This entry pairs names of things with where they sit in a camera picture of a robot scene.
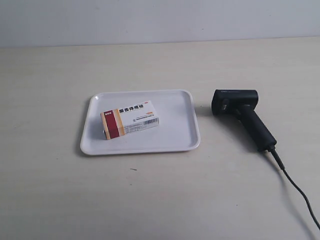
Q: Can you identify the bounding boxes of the white red medicine box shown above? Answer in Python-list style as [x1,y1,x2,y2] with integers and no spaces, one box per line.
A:
[100,100,160,140]

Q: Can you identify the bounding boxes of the black handheld barcode scanner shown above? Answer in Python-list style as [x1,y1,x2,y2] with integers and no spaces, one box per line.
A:
[211,89,277,152]

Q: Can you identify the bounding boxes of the white plastic tray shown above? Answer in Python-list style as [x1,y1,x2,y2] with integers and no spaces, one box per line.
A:
[80,89,201,156]

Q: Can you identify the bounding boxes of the black scanner cable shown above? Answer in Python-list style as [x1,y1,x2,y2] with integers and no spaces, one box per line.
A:
[268,147,320,232]

